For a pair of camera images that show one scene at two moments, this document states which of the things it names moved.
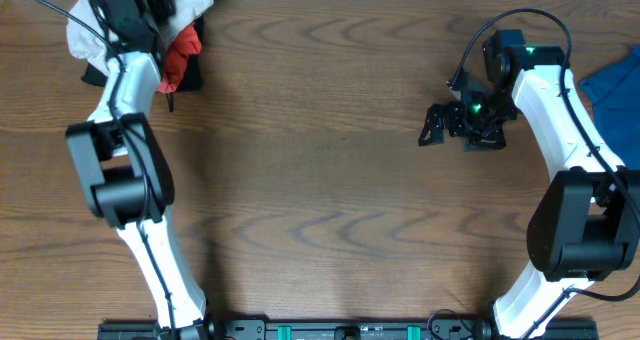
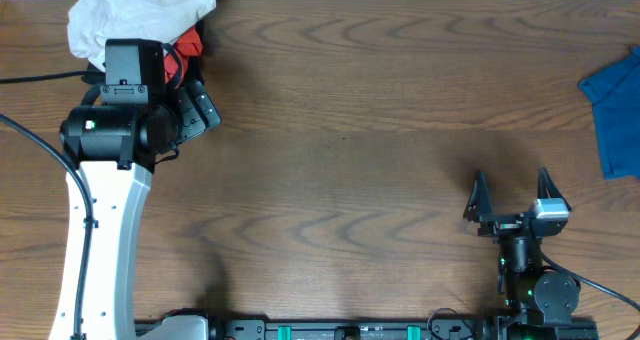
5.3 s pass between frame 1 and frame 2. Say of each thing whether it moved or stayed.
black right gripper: moved
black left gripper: moved
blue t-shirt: stayed
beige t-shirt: stayed
